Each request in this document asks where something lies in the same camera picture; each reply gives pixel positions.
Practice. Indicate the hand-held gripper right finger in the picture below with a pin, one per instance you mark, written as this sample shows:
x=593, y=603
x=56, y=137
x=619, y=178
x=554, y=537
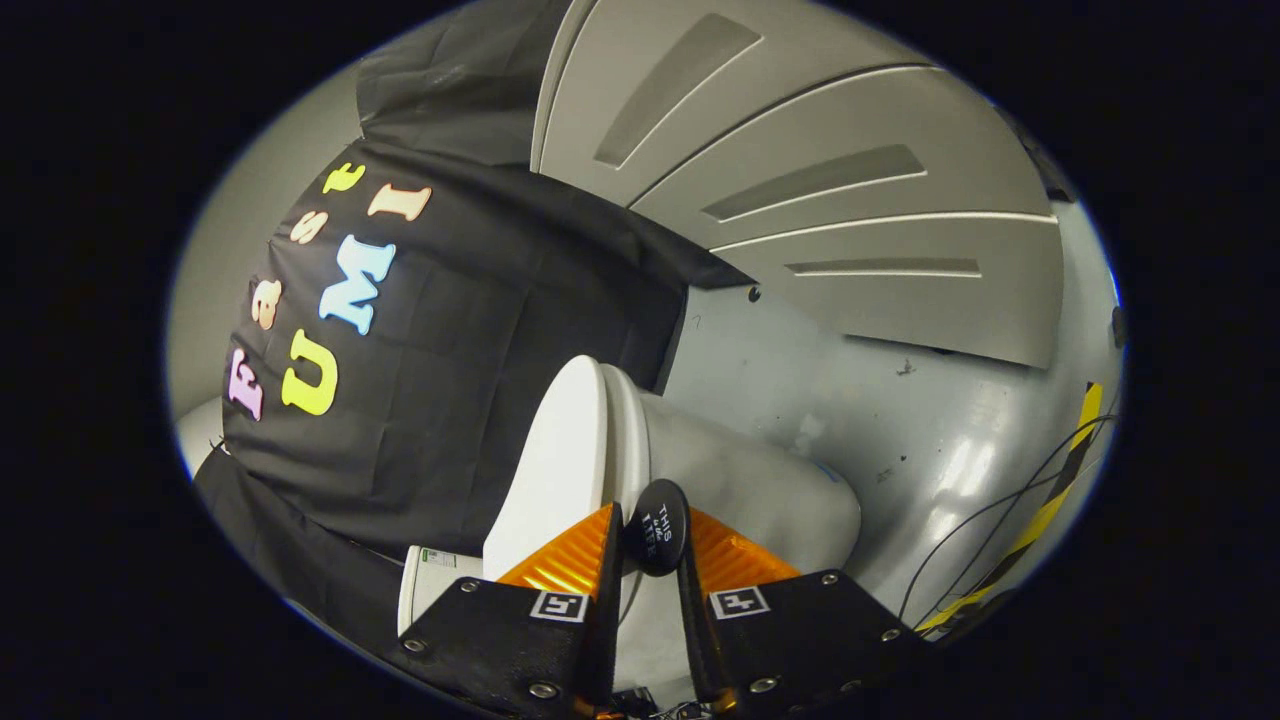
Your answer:
x=800, y=640

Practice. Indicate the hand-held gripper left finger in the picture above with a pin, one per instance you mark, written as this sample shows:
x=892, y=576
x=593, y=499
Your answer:
x=500, y=640

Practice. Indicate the white toilet lid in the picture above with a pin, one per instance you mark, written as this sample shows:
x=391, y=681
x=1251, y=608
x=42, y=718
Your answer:
x=555, y=470

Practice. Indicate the black backdrop cloth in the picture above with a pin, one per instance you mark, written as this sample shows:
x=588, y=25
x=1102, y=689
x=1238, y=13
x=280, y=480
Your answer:
x=480, y=400

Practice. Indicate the yellow black hazard tape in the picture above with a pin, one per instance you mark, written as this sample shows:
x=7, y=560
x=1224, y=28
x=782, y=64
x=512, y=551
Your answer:
x=1050, y=500

